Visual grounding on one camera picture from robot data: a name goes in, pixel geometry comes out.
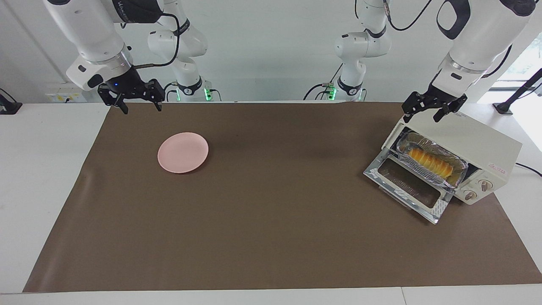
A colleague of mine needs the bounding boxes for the black base cables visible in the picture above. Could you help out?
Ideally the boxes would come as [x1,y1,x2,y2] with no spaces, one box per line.
[303,64,344,101]

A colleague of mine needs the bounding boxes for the cream toaster oven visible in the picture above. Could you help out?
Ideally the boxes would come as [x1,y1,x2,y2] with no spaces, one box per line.
[382,111,523,206]

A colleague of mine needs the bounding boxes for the white wall socket box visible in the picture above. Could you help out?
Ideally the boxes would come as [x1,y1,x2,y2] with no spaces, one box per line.
[46,83,92,103]

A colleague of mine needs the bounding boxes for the black clamp mount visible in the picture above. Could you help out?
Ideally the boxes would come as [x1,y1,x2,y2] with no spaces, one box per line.
[0,88,22,115]

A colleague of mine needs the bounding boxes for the brown table mat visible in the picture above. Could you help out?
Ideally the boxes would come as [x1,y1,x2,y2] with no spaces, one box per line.
[23,102,542,293]

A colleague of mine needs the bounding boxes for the pink round plate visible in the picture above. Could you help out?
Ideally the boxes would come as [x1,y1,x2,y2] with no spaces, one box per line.
[158,132,209,174]

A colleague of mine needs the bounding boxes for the black oven power cable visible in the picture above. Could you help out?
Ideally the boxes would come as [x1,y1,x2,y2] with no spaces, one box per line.
[515,163,542,177]

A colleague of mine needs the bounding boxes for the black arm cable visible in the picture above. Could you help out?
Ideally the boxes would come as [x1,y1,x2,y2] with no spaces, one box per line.
[132,13,181,69]
[383,0,433,31]

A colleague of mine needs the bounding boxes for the yellow sliced bread loaf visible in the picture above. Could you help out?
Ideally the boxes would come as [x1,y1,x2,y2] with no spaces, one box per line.
[407,146,454,179]

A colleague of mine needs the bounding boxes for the aluminium foil tray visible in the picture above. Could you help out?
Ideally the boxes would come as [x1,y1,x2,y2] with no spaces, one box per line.
[397,130,469,188]

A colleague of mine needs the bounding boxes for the black camera stand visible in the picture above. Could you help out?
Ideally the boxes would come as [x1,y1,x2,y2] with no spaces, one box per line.
[493,68,542,116]

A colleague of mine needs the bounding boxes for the glass oven door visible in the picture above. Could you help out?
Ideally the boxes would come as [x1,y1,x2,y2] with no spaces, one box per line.
[363,152,454,225]

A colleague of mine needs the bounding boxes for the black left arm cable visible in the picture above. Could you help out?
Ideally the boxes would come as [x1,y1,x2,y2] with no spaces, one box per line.
[383,0,433,31]

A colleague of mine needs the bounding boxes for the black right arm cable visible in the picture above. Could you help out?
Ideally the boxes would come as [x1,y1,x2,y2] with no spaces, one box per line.
[132,13,181,69]

